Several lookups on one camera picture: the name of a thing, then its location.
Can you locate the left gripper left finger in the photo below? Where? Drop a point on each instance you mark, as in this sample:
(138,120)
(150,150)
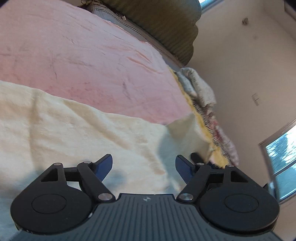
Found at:
(61,199)

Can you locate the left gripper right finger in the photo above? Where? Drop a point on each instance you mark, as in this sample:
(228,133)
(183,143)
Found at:
(227,198)

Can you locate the cream white pants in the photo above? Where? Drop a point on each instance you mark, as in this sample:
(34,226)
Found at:
(38,129)

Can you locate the yellow fringed bedsheet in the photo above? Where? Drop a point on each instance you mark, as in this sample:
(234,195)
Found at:
(222,149)

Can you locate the patterned bundled cloth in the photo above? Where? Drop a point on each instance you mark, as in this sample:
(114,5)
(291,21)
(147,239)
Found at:
(196,87)

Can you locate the pink floral bed blanket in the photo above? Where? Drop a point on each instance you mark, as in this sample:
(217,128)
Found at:
(71,53)

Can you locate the green upholstered headboard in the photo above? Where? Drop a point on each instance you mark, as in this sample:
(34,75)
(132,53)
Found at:
(172,23)

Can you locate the window with frame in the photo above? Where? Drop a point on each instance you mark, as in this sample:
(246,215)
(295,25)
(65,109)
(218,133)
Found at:
(279,154)

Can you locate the white wall switch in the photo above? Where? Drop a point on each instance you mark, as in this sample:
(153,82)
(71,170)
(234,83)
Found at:
(256,99)

